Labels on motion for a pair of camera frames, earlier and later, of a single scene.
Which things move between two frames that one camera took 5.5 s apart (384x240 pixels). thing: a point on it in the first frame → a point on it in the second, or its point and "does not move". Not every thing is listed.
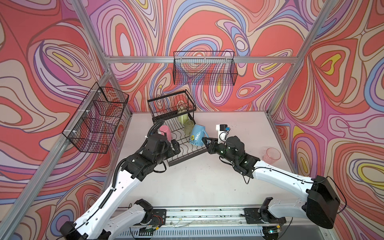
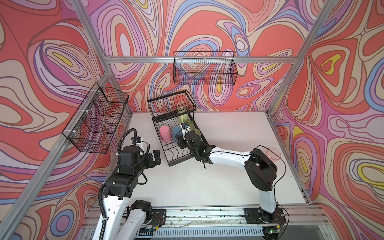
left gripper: (174, 148) → (151, 163)
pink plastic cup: (165, 129) does not move
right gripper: (211, 145) → (181, 143)
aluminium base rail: (219, 224) does not move
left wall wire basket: (93, 127) does not move
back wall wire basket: (204, 68) does not move
